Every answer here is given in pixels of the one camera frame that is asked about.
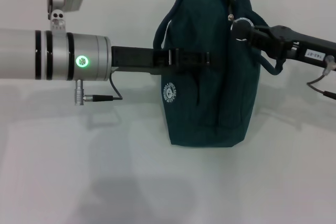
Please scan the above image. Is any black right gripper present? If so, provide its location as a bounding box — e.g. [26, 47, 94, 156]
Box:
[230, 18, 336, 71]

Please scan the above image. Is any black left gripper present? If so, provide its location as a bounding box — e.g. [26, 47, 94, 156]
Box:
[110, 46, 212, 76]

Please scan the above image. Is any teal fabric lunch bag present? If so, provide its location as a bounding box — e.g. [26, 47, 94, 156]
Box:
[153, 0, 286, 147]

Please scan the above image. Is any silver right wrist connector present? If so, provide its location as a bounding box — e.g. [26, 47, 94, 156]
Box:
[307, 56, 336, 100]

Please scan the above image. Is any left wrist cable with connector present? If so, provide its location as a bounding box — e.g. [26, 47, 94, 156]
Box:
[75, 74, 124, 106]

